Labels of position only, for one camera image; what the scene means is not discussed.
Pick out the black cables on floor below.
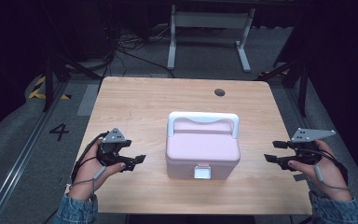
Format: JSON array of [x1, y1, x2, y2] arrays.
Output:
[[103, 18, 175, 79]]

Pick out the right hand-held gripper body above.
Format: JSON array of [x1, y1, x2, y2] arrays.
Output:
[[287, 127, 337, 166]]

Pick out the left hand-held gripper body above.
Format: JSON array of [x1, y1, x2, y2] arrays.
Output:
[[96, 127, 133, 166]]

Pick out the person's left hand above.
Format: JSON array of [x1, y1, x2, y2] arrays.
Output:
[[68, 138, 127, 201]]

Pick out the grey cable of right gripper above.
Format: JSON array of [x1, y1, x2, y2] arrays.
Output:
[[314, 164, 352, 192]]

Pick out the white metal desk frame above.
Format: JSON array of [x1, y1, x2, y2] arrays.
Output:
[[166, 4, 256, 74]]

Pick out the black metal stand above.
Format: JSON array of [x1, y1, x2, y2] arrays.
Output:
[[42, 36, 104, 113], [256, 55, 310, 119]]

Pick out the person's right hand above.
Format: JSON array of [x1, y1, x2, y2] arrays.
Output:
[[287, 139, 352, 202]]

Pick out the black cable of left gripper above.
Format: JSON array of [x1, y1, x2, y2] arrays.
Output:
[[70, 132, 109, 185]]

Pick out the pink box with white handle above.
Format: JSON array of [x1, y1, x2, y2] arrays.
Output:
[[165, 111, 241, 181]]

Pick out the grey cable of gripper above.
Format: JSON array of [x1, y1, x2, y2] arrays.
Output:
[[69, 165, 107, 200], [314, 164, 352, 192]]

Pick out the yellow black floor tape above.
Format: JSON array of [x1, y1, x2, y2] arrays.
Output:
[[27, 76, 73, 101]]

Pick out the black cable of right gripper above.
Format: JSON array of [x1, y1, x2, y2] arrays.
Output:
[[296, 148, 350, 186]]

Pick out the metal floor rail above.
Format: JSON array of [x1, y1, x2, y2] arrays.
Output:
[[0, 81, 71, 224], [283, 87, 311, 132]]

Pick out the grey cable of left gripper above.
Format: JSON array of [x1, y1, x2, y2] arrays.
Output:
[[69, 165, 107, 200]]

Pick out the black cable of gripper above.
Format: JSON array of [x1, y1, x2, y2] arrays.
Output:
[[70, 132, 109, 185], [296, 148, 350, 186]]

